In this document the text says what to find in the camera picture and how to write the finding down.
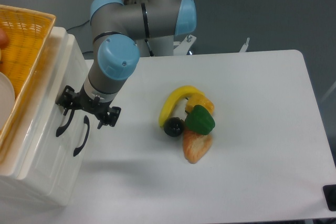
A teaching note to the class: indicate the black drawer handle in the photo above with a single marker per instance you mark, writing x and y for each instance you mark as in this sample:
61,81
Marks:
83,137
61,130

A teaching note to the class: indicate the black top drawer handle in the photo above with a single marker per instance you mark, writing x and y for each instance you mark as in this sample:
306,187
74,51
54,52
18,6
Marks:
61,130

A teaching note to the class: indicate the yellow woven basket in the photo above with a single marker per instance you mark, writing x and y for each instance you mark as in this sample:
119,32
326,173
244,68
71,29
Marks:
27,31

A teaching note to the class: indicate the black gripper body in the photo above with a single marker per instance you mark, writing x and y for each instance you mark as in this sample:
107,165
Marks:
93,106

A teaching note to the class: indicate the black lower drawer handle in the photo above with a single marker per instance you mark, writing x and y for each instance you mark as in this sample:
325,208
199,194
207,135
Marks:
83,137

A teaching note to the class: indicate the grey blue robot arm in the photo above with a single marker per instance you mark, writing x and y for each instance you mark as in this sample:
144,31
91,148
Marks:
116,26

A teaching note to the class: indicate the white table frame bracket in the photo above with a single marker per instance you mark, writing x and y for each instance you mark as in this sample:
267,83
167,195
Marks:
245,45

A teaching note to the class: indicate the orange toy strawberry slice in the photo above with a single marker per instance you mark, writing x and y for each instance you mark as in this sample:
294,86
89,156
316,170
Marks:
195,145

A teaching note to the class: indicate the yellow toy banana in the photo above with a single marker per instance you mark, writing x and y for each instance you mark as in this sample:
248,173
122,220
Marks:
173,99

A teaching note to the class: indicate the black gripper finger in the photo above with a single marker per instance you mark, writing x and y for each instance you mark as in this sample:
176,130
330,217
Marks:
68,99
109,117

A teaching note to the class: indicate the black corner device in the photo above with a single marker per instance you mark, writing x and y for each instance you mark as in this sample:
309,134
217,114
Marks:
330,196

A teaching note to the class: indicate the green toy pepper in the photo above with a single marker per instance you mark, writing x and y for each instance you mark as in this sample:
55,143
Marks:
200,121

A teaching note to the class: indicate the white drawer cabinet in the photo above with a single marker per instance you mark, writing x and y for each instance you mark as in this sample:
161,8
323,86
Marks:
22,133

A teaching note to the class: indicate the red toy apple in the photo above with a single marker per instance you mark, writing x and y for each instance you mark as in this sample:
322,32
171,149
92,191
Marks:
3,38

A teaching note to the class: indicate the black toy plum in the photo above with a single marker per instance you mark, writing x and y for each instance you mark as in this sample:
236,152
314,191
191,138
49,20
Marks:
173,127

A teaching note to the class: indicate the white plate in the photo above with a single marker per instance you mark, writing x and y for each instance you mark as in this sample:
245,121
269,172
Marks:
7,100

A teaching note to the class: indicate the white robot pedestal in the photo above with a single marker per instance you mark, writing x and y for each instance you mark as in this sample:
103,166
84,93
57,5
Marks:
162,46

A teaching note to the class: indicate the orange toy pepper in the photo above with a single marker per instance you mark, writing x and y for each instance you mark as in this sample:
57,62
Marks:
199,99

